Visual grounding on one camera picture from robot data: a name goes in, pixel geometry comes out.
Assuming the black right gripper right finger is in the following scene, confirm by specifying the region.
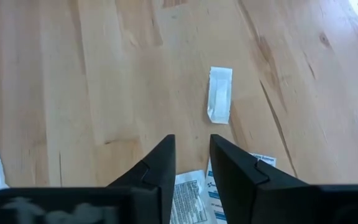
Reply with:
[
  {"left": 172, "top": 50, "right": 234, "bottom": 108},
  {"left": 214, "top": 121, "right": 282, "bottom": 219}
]
[{"left": 209, "top": 134, "right": 358, "bottom": 224}]

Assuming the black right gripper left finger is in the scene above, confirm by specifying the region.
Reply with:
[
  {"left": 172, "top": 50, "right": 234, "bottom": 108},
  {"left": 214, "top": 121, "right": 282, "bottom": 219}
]
[{"left": 0, "top": 134, "right": 177, "bottom": 224}]

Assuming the small crumpled white packet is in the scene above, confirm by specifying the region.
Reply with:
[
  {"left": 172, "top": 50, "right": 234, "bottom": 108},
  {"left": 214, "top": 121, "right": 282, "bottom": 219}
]
[{"left": 206, "top": 66, "right": 234, "bottom": 125}]

